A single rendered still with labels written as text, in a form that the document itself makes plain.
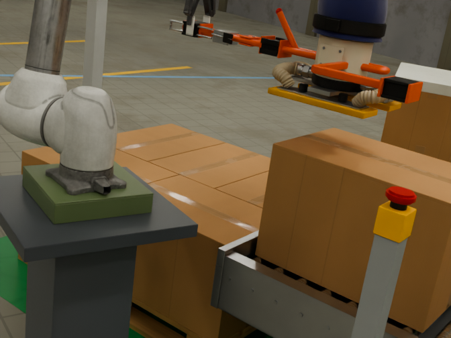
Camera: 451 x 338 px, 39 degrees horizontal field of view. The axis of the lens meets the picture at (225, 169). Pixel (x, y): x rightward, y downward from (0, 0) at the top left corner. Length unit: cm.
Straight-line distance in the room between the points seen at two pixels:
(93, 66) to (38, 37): 368
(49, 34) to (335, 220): 100
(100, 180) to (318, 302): 72
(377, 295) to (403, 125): 194
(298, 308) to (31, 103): 97
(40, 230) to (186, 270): 79
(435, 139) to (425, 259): 163
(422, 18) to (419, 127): 917
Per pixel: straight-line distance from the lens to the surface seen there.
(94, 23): 552
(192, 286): 238
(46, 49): 191
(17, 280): 302
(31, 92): 189
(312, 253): 203
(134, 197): 184
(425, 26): 1246
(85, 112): 178
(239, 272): 201
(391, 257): 152
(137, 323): 270
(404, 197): 148
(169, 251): 241
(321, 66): 181
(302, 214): 201
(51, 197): 179
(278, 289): 194
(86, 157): 181
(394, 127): 342
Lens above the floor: 150
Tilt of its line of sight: 19 degrees down
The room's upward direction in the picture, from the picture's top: 8 degrees clockwise
